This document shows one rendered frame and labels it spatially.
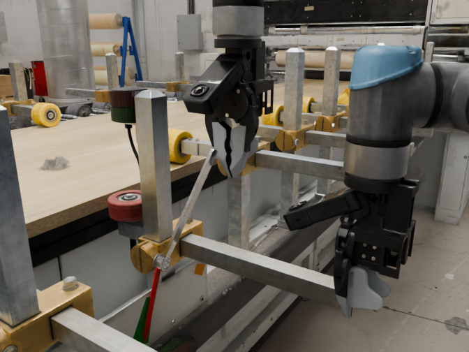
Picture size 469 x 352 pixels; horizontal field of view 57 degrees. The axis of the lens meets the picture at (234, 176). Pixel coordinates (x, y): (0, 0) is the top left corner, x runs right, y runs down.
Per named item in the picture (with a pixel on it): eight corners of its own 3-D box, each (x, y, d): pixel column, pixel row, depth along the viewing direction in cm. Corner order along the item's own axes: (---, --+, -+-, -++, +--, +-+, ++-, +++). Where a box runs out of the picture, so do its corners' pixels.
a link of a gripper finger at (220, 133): (248, 170, 73) (248, 116, 70) (228, 179, 68) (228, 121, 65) (232, 167, 74) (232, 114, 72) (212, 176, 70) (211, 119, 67)
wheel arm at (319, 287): (343, 302, 62) (345, 276, 61) (334, 314, 60) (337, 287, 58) (131, 232, 85) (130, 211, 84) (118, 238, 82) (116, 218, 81)
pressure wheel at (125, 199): (162, 246, 85) (160, 192, 81) (132, 263, 78) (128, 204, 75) (134, 237, 89) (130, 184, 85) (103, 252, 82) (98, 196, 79)
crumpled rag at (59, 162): (61, 171, 97) (59, 161, 97) (33, 170, 98) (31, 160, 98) (79, 160, 106) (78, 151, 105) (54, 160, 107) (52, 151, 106)
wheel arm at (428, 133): (433, 135, 120) (434, 123, 119) (430, 138, 117) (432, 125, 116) (275, 119, 146) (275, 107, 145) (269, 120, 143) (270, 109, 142)
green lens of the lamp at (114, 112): (157, 118, 70) (156, 104, 69) (130, 123, 65) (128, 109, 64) (130, 114, 73) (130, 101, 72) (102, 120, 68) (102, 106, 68)
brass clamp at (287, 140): (316, 142, 116) (317, 123, 115) (294, 153, 105) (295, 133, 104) (295, 140, 119) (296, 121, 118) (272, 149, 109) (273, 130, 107)
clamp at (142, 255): (203, 246, 80) (203, 221, 78) (153, 278, 69) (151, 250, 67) (180, 239, 83) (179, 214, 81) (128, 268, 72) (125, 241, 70)
